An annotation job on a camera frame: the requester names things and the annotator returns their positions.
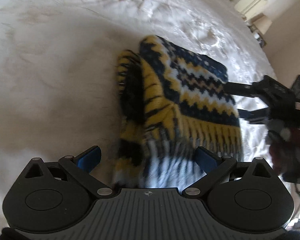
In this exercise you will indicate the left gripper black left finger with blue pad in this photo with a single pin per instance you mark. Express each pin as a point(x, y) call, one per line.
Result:
point(79, 168)

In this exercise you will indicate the navy yellow white knit sweater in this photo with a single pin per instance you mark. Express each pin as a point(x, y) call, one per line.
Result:
point(172, 101)

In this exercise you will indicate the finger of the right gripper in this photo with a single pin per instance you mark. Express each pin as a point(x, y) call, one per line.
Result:
point(256, 117)
point(240, 89)

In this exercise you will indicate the white embroidered bedspread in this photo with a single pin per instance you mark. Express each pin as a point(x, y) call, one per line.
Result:
point(58, 90)

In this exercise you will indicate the gloved right hand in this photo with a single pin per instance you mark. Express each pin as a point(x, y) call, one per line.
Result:
point(284, 150)

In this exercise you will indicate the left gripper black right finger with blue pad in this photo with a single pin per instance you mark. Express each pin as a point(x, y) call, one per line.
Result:
point(217, 171)

